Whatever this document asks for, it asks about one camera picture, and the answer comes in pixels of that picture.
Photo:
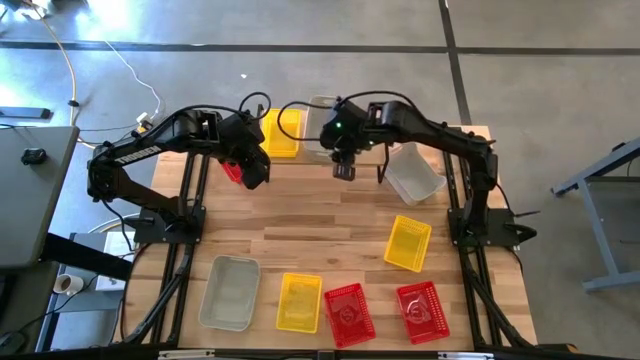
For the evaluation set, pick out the black low camera box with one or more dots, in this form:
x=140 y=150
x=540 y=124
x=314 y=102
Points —
x=325 y=355

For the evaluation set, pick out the small black device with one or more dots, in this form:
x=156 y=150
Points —
x=34 y=156

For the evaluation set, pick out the black table leg beam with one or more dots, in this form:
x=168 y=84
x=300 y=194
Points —
x=85 y=257

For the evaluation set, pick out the white cup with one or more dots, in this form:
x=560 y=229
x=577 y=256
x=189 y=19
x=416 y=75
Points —
x=67 y=284

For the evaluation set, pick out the silver metal bracket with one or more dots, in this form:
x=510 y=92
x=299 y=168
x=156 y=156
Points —
x=187 y=354
x=465 y=355

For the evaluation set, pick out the yellow plastic slotted basket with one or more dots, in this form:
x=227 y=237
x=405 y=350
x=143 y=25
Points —
x=282 y=135
x=407 y=245
x=299 y=305

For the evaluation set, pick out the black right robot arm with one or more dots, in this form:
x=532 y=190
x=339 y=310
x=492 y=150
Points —
x=450 y=137

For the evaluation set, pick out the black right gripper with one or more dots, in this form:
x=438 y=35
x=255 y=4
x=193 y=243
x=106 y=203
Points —
x=345 y=135

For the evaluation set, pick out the blue-grey metal stand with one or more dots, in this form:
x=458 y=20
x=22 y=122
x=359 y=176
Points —
x=600 y=230

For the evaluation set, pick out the red plastic slotted basket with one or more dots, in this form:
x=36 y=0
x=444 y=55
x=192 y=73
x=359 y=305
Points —
x=232 y=172
x=350 y=315
x=422 y=312

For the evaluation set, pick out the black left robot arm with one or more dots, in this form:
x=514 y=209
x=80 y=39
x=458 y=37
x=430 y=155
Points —
x=175 y=132

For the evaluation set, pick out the black aluminium table frame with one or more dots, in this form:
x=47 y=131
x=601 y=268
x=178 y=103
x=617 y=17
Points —
x=275 y=355

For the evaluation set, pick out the grey plastic basket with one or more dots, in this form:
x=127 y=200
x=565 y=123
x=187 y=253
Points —
x=312 y=125
x=230 y=295
x=417 y=177

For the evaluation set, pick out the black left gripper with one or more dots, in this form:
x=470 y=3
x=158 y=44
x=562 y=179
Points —
x=240 y=137

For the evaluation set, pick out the white and yellow power plugs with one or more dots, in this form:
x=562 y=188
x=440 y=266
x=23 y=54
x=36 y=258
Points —
x=144 y=120

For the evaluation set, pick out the grey side table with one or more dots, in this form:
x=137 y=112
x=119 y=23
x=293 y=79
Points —
x=30 y=210

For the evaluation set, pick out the white box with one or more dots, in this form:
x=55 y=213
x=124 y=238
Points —
x=117 y=245

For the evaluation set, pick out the black flat bar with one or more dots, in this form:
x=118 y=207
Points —
x=25 y=113

